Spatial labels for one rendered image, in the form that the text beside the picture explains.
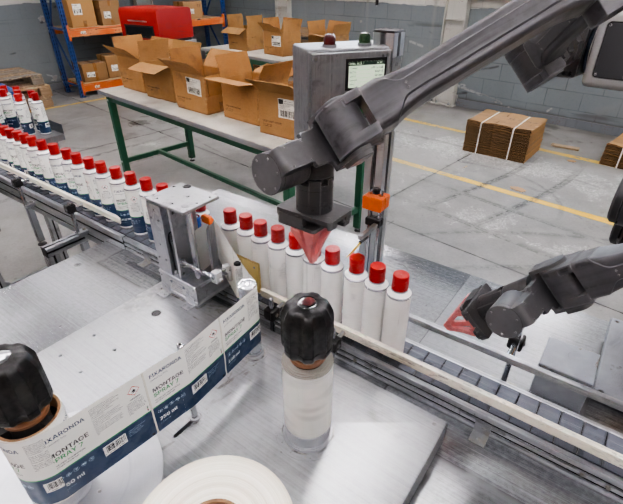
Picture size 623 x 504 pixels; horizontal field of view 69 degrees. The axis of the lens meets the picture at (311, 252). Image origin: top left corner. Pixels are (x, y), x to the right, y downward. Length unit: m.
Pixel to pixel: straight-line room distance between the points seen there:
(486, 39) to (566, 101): 5.74
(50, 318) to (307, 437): 0.79
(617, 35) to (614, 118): 5.09
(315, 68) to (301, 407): 0.59
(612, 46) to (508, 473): 0.88
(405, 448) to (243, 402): 0.31
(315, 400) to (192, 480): 0.22
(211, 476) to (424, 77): 0.58
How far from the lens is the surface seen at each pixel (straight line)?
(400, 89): 0.61
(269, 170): 0.60
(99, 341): 1.15
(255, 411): 0.92
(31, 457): 0.77
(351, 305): 0.99
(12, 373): 0.68
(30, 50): 8.41
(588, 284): 0.78
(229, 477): 0.67
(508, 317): 0.77
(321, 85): 0.88
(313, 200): 0.66
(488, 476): 0.95
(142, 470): 0.87
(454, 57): 0.63
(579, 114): 6.36
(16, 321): 1.39
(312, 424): 0.80
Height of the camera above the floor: 1.59
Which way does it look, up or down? 32 degrees down
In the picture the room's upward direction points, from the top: straight up
